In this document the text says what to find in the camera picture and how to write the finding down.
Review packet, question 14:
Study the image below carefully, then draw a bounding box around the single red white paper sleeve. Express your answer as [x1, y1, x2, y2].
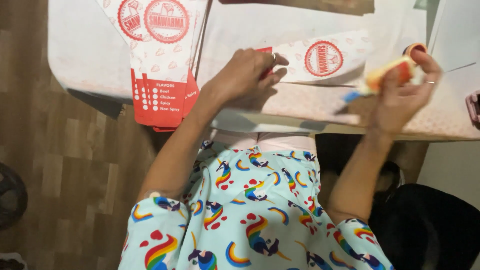
[256, 30, 374, 86]

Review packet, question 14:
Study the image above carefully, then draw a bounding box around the pink plastic object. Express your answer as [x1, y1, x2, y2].
[465, 90, 480, 130]

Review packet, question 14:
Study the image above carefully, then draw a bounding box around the person's left hand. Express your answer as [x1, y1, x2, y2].
[200, 48, 290, 113]

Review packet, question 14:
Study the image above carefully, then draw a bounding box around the person's right hand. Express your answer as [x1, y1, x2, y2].
[369, 48, 444, 137]

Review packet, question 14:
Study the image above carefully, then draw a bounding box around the dark round object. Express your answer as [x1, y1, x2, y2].
[0, 162, 29, 230]

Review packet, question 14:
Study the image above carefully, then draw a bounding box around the stack of printed paper sleeves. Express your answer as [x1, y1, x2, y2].
[95, 0, 211, 133]

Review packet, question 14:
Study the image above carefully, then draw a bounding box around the unicorn print light blue garment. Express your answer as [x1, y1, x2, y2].
[118, 139, 395, 270]

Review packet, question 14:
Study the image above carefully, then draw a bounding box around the black chair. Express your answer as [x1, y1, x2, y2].
[368, 161, 480, 270]

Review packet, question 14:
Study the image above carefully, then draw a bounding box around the large white paper sheet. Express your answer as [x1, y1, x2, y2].
[197, 0, 429, 89]

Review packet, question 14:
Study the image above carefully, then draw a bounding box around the pale patterned table cover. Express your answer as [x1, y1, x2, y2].
[47, 0, 480, 142]

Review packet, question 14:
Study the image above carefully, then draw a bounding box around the white object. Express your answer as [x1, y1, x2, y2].
[0, 252, 28, 270]

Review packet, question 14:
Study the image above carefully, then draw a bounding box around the orange glue tube blue tip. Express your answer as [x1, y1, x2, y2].
[343, 43, 429, 104]

